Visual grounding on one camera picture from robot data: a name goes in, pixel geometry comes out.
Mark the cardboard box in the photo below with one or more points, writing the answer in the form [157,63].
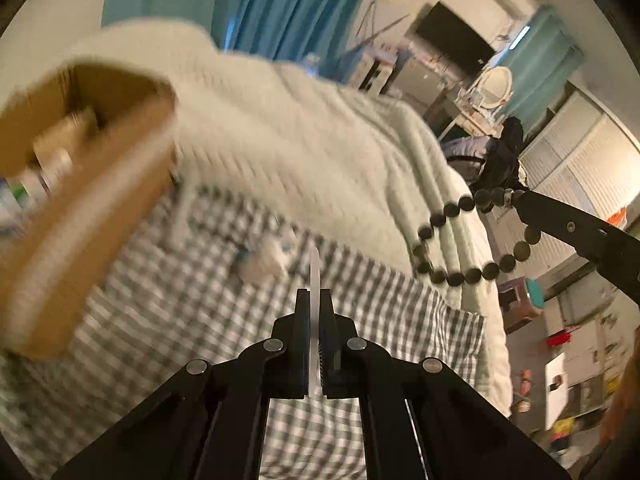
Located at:
[100,210]

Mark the stool with teal seat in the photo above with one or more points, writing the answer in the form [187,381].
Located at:
[535,295]

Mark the teal curtain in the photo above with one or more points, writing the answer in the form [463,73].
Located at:
[290,10]
[550,60]

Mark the black television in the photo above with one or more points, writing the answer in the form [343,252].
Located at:
[450,35]

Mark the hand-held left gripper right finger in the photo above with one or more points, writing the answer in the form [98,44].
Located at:
[327,360]

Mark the white vanity table with mirror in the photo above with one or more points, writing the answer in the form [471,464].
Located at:
[472,117]

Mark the small white crumpled paper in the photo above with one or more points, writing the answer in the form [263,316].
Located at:
[265,260]

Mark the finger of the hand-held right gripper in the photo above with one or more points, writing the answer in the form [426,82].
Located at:
[585,235]

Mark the grey clothing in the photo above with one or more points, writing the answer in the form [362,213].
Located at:
[465,147]

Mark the dark jacket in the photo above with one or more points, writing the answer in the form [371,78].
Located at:
[502,160]

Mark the grey checkered sheet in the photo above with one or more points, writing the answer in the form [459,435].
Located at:
[390,320]

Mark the red box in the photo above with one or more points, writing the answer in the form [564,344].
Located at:
[560,339]

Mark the white shutter closet doors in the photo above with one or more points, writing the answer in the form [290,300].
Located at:
[575,160]

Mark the cream knit blanket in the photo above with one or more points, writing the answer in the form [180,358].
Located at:
[300,150]

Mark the white panel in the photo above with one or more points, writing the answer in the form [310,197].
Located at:
[556,385]

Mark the white card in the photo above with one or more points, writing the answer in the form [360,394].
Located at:
[315,285]

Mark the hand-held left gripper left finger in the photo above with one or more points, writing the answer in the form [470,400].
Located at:
[304,360]

